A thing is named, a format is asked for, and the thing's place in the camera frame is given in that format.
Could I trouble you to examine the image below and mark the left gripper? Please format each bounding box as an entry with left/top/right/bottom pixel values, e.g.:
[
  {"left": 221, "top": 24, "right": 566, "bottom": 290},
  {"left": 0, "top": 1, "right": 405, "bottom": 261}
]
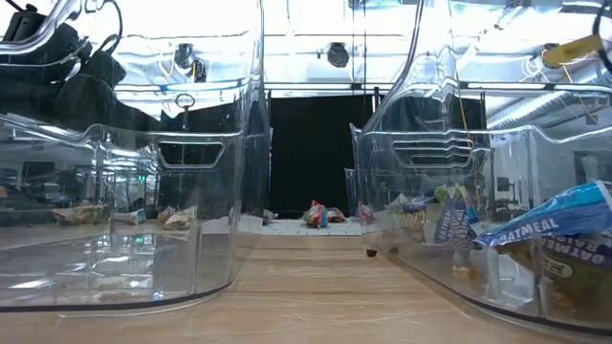
[{"left": 56, "top": 47, "right": 128, "bottom": 129}]

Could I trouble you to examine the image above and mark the green yellow granola bar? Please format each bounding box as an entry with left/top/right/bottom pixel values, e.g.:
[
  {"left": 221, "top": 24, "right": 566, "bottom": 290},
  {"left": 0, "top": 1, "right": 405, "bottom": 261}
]
[{"left": 51, "top": 204, "right": 110, "bottom": 226}]

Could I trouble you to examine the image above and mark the silver blue granola bar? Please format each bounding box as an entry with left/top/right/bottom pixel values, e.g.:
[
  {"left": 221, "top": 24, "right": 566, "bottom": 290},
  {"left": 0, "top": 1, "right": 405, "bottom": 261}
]
[{"left": 113, "top": 208, "right": 147, "bottom": 226}]

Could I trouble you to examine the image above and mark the red blue granola bar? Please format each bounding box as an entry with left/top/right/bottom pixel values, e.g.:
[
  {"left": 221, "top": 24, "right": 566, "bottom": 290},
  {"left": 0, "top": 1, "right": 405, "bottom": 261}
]
[{"left": 302, "top": 199, "right": 330, "bottom": 229}]

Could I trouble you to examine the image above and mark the clear plastic storage bin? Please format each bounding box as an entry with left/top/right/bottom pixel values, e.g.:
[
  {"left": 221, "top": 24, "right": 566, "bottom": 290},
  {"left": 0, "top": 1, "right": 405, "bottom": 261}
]
[
  {"left": 0, "top": 0, "right": 269, "bottom": 316},
  {"left": 351, "top": 0, "right": 612, "bottom": 335}
]

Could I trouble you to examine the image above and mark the black backdrop screen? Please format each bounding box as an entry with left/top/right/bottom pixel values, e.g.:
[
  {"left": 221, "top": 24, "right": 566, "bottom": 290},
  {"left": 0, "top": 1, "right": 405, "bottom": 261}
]
[{"left": 265, "top": 93, "right": 487, "bottom": 219}]

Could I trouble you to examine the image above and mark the round black ceiling fixture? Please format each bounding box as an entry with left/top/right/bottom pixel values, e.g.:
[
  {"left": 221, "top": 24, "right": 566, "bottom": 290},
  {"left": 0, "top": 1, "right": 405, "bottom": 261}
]
[{"left": 326, "top": 41, "right": 351, "bottom": 69}]

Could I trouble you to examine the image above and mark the grey woven mat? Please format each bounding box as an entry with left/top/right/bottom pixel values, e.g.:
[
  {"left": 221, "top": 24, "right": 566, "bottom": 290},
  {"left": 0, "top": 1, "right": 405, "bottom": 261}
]
[{"left": 200, "top": 214, "right": 364, "bottom": 238}]

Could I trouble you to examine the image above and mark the bright blue oatmeal bar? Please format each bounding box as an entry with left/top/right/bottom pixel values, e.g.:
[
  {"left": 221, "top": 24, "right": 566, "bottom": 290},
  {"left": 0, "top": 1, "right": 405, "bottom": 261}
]
[{"left": 476, "top": 180, "right": 612, "bottom": 248}]

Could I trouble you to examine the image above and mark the yellow hanging cable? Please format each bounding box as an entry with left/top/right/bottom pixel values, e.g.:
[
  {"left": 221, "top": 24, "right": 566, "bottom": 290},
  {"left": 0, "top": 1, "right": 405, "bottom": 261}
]
[{"left": 451, "top": 61, "right": 470, "bottom": 133}]

